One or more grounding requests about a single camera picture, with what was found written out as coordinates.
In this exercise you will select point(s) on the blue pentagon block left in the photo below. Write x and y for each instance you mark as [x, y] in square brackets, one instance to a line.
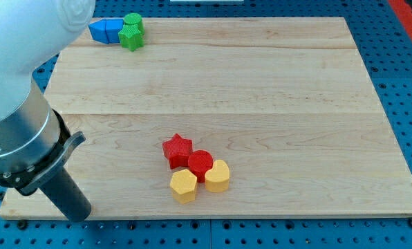
[98, 31]

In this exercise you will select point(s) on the blue pentagon block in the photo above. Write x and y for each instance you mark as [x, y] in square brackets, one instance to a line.
[112, 28]
[98, 31]

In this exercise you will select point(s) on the red star block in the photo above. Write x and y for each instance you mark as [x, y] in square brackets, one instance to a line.
[177, 151]

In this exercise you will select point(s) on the green star block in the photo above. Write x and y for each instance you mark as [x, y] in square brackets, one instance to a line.
[131, 37]

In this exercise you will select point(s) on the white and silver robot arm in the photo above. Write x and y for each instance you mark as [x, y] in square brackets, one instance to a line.
[32, 135]

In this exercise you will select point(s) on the yellow heart block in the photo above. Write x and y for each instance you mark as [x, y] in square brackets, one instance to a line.
[217, 179]

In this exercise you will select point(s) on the light wooden board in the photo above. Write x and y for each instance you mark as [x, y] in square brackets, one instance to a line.
[286, 102]

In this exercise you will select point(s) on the red cylinder block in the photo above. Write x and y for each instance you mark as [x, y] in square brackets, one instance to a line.
[199, 162]

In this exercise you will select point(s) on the green cylinder block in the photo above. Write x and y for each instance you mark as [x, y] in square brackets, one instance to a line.
[134, 19]

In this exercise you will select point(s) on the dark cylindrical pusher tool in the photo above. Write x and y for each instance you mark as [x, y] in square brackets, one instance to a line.
[64, 193]

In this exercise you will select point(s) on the yellow hexagon block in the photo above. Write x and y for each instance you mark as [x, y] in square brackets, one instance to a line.
[183, 186]

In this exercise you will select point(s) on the blue pentagon block right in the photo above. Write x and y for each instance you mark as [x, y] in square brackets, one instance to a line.
[112, 28]

